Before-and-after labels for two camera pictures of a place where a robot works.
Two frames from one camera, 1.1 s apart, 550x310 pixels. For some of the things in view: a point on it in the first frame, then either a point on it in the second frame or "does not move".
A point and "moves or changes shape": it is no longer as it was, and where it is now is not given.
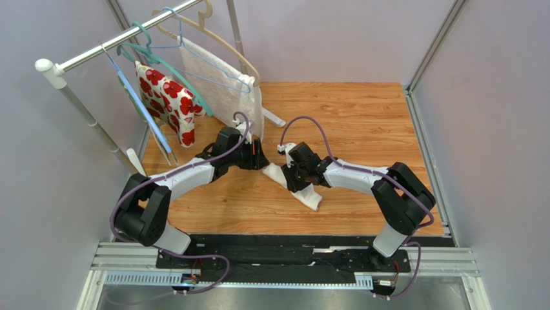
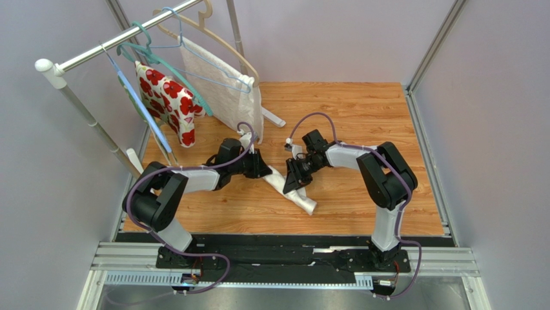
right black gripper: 294,181 → 298,169
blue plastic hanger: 141,105 does not move
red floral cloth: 166,98 does not move
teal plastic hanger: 146,52 does not move
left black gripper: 257,161 → 259,167
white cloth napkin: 306,195 moves or changes shape
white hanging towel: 228,94 does not move
